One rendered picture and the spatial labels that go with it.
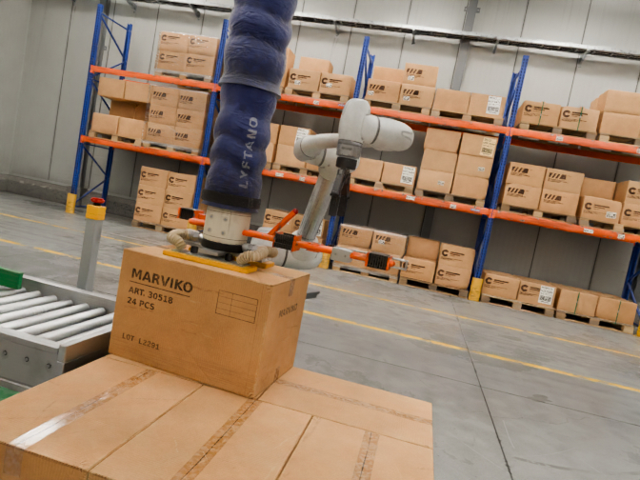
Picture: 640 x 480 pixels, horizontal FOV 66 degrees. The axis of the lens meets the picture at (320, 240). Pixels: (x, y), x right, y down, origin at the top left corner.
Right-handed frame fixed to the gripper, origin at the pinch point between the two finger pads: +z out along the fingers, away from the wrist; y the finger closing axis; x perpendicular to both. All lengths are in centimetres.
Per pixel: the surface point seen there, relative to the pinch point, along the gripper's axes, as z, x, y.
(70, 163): 28, -829, -808
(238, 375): 60, -18, 23
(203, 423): 67, -17, 47
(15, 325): 67, -115, 19
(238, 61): -46, -42, 13
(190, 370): 64, -37, 22
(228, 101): -32, -45, 11
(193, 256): 25, -46, 16
